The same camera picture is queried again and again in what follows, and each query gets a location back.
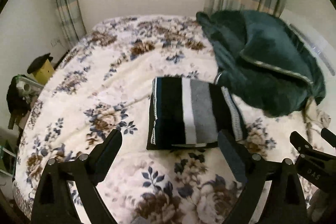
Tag black grey striped knit garment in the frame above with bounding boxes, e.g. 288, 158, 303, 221
146, 77, 248, 150

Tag dark green fleece blanket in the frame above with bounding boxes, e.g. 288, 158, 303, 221
196, 10, 326, 117

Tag bedside clutter with black bag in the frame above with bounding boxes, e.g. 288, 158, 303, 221
6, 75, 44, 130

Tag cream floral fleece bed blanket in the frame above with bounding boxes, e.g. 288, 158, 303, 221
14, 15, 335, 223

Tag black cap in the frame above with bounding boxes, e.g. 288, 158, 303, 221
27, 53, 53, 74

